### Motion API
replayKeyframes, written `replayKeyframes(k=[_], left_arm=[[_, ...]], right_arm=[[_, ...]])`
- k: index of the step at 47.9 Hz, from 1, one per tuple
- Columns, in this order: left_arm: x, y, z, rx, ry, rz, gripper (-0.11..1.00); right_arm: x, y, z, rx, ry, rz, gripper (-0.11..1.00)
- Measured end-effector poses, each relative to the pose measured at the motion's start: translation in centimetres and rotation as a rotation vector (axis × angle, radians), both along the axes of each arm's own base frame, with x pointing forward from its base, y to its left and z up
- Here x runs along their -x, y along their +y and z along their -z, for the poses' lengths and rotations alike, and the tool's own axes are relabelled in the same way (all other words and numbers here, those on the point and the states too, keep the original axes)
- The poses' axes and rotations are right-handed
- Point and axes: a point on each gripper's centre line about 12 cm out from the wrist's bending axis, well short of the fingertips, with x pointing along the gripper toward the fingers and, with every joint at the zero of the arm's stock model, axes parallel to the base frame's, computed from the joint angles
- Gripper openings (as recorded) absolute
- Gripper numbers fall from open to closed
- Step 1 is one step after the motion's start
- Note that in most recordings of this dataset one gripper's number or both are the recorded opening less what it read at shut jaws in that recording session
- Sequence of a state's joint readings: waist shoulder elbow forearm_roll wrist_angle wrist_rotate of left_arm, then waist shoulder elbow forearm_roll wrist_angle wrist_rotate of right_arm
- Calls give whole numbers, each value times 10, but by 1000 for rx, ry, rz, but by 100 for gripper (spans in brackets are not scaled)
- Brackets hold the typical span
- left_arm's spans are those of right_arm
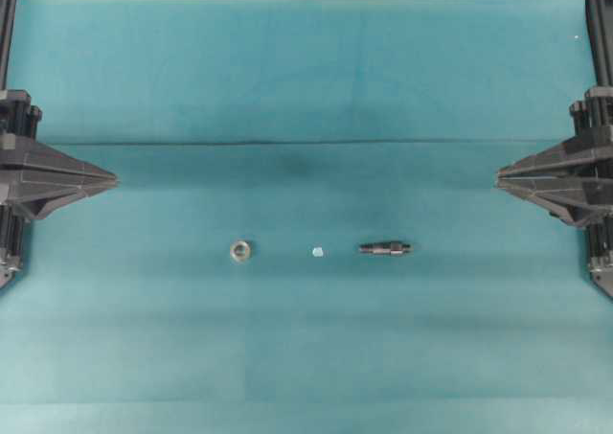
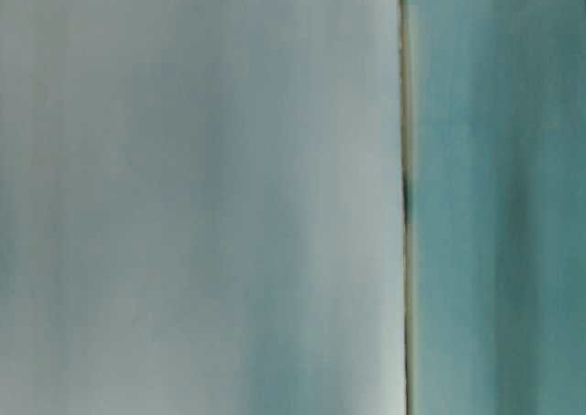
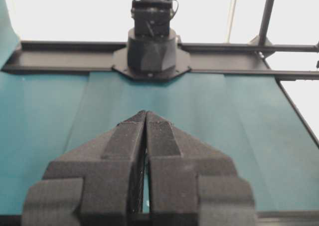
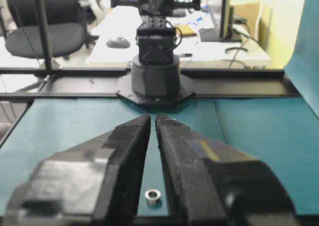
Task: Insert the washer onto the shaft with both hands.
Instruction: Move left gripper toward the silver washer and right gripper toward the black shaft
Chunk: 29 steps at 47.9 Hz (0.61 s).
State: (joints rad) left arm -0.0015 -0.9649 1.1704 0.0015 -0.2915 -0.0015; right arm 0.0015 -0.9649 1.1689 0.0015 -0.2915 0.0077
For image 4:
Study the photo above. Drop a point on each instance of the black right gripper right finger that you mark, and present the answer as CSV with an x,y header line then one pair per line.
x,y
213,184

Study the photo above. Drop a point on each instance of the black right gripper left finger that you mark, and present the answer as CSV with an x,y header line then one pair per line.
x,y
95,183

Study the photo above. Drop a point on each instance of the small silver metal washer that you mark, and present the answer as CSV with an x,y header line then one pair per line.
x,y
152,197

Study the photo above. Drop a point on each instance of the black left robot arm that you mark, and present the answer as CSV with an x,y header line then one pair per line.
x,y
155,77

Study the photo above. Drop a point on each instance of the grey computer mouse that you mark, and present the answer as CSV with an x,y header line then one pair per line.
x,y
118,42

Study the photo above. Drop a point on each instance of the teal backdrop cloth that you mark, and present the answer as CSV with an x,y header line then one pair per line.
x,y
303,67

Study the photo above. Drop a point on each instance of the black office chair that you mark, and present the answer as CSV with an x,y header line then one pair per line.
x,y
67,28

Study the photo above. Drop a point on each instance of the cardboard box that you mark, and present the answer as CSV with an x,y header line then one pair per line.
x,y
247,9

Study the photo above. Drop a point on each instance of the black monitor on stand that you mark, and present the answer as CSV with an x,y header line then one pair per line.
x,y
220,14

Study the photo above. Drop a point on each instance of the black frame rail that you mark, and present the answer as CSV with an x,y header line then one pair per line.
x,y
70,83

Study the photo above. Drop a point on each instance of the black vertical frame post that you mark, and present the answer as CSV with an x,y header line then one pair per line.
x,y
43,31

